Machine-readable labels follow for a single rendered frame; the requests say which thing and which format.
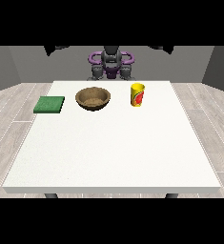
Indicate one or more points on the green square pad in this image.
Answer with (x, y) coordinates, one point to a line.
(49, 104)

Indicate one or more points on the grey robot trunk purple rings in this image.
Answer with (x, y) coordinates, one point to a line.
(111, 65)

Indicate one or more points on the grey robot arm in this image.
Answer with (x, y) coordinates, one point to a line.
(50, 49)
(166, 48)

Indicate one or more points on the dark table leg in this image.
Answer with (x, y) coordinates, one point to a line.
(51, 195)
(172, 195)

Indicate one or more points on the brown wooden bowl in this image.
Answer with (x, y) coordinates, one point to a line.
(93, 98)

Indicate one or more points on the yellow cup with melon print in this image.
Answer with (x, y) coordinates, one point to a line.
(137, 94)

